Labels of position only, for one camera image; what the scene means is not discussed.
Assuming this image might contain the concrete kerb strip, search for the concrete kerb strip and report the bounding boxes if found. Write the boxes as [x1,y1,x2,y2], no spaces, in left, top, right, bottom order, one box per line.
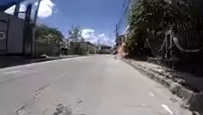
[119,57,203,115]

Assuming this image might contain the distant building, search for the distant building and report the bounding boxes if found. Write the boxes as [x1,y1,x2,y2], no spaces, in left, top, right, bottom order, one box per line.
[99,43,114,55]

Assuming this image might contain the distant green trees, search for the distant green trees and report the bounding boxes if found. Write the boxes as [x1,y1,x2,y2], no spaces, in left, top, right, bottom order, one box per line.
[65,25,99,57]

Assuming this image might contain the green bushes behind fence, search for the green bushes behind fence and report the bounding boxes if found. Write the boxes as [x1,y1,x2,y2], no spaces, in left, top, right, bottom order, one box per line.
[33,23,67,58]

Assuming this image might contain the grey concrete road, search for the grey concrete road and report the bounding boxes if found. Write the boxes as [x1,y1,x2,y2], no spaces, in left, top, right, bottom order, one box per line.
[0,48,203,115]

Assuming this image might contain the overhead wires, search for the overhead wires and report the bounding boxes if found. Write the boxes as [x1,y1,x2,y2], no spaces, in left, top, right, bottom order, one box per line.
[114,0,134,33]

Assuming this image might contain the tree over dark fence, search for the tree over dark fence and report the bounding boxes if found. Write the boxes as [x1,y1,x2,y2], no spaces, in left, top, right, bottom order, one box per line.
[123,0,203,72]

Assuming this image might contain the utility pole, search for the utility pole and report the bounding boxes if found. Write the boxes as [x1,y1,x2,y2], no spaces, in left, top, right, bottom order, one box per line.
[29,0,44,57]

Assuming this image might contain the grey gate wall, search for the grey gate wall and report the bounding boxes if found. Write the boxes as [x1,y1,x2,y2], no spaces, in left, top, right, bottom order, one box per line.
[0,7,27,58]

